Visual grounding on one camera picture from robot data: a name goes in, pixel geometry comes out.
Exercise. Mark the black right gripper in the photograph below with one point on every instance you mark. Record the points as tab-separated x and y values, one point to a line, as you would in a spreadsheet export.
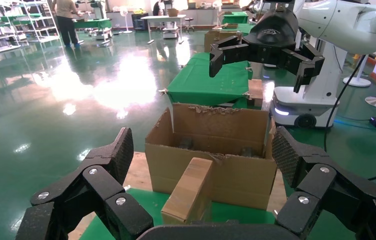
274	33

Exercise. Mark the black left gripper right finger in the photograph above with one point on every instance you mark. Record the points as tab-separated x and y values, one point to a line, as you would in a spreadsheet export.
320	185

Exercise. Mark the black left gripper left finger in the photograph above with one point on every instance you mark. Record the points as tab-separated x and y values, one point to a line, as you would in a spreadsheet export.
101	185

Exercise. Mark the small long cardboard box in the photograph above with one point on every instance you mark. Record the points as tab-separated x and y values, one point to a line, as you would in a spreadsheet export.
187	192

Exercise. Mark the large open cardboard carton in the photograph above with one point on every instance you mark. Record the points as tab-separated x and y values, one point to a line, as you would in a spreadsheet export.
214	185

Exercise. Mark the brown wooden board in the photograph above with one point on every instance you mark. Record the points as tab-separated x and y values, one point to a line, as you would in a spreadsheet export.
255	92

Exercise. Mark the green covered table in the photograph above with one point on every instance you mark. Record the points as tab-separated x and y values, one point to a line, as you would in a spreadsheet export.
244	29
236	18
91	24

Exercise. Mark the metal binder clip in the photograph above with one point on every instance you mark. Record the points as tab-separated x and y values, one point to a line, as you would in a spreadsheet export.
163	91
248	95

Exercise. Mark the white wheeled robot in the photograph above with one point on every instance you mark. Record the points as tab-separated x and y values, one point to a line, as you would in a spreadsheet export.
307	106
103	34
171	33

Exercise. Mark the plain green tablecloth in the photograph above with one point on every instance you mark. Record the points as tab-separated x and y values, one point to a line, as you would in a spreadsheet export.
207	82

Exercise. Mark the round stool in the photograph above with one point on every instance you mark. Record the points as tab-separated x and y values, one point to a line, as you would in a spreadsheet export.
189	20

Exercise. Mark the yellow orange barrier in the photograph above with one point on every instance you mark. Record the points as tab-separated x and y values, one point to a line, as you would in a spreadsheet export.
356	58

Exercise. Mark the white table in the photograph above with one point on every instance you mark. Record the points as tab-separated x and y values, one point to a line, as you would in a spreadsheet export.
163	17

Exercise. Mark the person in dark clothes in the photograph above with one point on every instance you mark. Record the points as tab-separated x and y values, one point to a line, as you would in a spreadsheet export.
157	8

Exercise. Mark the black cabinet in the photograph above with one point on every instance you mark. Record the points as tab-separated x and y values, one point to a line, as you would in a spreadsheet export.
139	23

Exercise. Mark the person in beige shirt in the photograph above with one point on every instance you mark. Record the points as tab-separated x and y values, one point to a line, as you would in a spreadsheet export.
65	20

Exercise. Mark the white pedestal fan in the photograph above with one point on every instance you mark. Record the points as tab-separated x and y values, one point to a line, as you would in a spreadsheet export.
123	11
357	82

